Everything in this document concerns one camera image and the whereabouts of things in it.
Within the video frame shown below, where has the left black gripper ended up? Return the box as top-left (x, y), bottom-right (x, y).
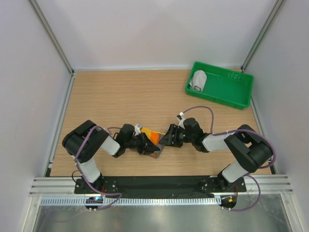
top-left (125, 131), bottom-right (160, 154)

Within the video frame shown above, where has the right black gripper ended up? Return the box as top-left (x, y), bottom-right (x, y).
top-left (159, 124), bottom-right (194, 148)

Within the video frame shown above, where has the grey orange towel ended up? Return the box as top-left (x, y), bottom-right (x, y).
top-left (140, 127), bottom-right (165, 159)

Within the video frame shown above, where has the grey panda towel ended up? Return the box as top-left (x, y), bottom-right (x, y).
top-left (189, 70), bottom-right (207, 92)

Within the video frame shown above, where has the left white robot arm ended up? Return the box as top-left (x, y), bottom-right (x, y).
top-left (62, 120), bottom-right (163, 193)

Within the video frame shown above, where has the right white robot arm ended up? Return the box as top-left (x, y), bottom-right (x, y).
top-left (159, 118), bottom-right (275, 191)

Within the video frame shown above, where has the green plastic tray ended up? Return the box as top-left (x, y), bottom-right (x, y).
top-left (185, 61), bottom-right (254, 110)

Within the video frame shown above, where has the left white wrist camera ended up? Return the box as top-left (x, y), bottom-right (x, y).
top-left (134, 124), bottom-right (143, 135)

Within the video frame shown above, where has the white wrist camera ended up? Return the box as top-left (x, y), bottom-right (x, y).
top-left (134, 124), bottom-right (143, 135)
top-left (177, 112), bottom-right (186, 129)

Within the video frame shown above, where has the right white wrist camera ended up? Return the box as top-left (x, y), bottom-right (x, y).
top-left (177, 112), bottom-right (186, 129)

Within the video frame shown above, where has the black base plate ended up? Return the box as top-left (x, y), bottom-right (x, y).
top-left (74, 175), bottom-right (247, 199)

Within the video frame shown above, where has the white slotted cable duct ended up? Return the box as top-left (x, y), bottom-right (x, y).
top-left (40, 196), bottom-right (221, 207)

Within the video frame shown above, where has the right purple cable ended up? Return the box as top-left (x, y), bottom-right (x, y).
top-left (182, 105), bottom-right (276, 213)

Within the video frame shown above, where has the right aluminium frame post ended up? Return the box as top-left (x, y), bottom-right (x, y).
top-left (240, 0), bottom-right (286, 73)

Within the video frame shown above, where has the aluminium frame post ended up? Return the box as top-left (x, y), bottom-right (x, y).
top-left (28, 0), bottom-right (75, 74)
top-left (240, 0), bottom-right (286, 73)

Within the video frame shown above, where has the left aluminium frame post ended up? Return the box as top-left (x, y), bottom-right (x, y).
top-left (28, 0), bottom-right (75, 74)

